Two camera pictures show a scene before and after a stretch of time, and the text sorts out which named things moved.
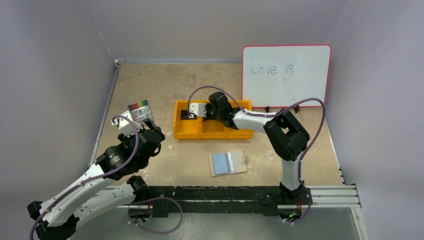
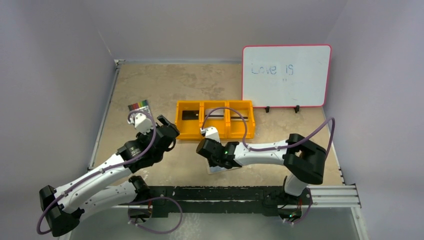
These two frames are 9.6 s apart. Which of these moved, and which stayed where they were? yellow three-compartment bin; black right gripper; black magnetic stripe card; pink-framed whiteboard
Moved: black right gripper
Stayed: pink-framed whiteboard; black magnetic stripe card; yellow three-compartment bin
